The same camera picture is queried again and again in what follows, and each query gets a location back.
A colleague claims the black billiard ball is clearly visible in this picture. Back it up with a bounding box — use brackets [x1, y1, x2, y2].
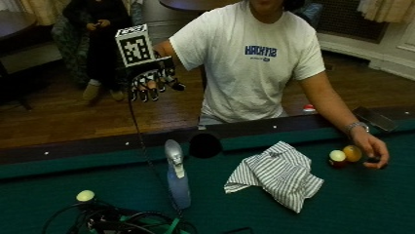
[366, 156, 390, 170]

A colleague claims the yellow billiard ball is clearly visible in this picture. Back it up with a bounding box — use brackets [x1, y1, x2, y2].
[341, 144, 364, 164]

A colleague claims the silver wrist watch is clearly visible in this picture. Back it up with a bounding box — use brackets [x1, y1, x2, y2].
[344, 121, 372, 136]

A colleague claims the flat black device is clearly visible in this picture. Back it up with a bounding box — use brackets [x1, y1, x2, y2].
[350, 105, 399, 134]

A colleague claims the white cube of black markers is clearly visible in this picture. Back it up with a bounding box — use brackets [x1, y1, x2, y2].
[115, 23, 157, 69]

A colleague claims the the person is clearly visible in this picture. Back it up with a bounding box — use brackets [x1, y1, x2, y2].
[152, 0, 390, 170]

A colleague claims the dark patterned armchair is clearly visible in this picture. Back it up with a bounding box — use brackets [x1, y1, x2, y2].
[51, 1, 147, 90]

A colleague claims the striped white cloth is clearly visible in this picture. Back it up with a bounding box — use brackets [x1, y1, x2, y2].
[224, 140, 326, 215]

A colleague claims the dark round table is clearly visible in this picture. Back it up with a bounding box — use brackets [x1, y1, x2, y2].
[157, 0, 244, 13]

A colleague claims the dark wooden side table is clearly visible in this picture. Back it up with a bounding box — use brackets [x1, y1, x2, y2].
[0, 10, 58, 112]

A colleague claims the beige curtain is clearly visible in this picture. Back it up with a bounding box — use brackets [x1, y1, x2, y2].
[357, 0, 415, 24]
[18, 0, 75, 27]

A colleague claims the cream billiard ball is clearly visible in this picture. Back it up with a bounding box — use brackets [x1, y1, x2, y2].
[76, 189, 96, 203]

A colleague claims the dark radiator grille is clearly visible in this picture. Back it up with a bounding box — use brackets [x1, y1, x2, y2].
[317, 0, 390, 45]

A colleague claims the thin black glove cable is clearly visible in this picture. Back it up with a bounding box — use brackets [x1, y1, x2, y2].
[127, 93, 185, 218]

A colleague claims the bundle of black cables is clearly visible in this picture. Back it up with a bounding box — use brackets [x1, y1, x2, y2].
[40, 199, 200, 234]

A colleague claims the green strap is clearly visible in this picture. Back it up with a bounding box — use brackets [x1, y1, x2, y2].
[119, 215, 192, 234]

